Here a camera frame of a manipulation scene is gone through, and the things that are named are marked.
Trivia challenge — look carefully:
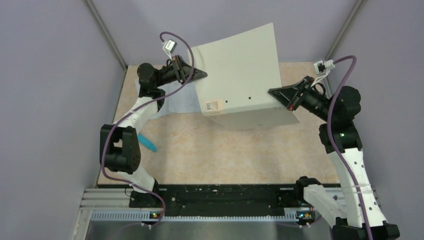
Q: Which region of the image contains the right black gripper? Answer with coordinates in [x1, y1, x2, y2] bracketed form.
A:
[267, 75, 334, 122]

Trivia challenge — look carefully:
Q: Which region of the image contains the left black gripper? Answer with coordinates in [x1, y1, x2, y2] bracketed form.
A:
[155, 54, 208, 87]

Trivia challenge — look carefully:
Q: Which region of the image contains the grey black folder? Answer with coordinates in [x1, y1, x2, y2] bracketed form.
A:
[191, 23, 299, 130]

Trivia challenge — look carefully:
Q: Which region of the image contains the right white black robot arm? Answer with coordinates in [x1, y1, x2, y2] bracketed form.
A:
[268, 76, 400, 240]

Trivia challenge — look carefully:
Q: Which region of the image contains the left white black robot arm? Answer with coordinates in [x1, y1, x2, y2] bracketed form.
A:
[99, 55, 208, 207]

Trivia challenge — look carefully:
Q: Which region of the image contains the printed white paper sheet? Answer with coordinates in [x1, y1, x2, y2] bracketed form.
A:
[156, 83, 201, 118]

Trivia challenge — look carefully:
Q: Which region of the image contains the cyan marker pen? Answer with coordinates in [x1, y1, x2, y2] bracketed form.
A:
[137, 133, 158, 153]

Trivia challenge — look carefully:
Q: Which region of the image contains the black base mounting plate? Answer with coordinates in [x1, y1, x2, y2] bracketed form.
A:
[128, 184, 327, 219]

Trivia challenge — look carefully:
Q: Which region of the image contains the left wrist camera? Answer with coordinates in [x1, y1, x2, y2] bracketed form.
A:
[162, 39, 178, 54]

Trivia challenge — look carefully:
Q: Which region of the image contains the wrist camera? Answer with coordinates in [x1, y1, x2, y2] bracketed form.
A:
[313, 59, 335, 78]
[162, 39, 178, 54]

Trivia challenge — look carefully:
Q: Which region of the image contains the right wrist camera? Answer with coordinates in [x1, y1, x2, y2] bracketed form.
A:
[313, 59, 335, 78]

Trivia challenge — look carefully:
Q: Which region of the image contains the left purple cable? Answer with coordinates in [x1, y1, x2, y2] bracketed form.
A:
[100, 31, 196, 229]

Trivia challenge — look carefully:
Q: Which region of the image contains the aluminium rail frame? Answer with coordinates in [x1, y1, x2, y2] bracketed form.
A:
[80, 184, 345, 226]

